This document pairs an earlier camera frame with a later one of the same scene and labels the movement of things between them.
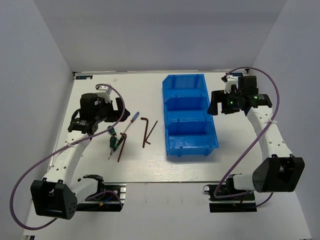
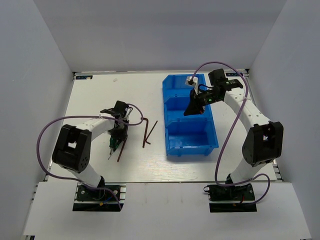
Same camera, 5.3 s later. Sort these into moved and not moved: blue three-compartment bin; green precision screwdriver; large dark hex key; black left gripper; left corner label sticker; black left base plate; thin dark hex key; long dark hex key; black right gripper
Moved: black left gripper; green precision screwdriver; black right gripper
Not moved: thin dark hex key; left corner label sticker; black left base plate; large dark hex key; long dark hex key; blue three-compartment bin
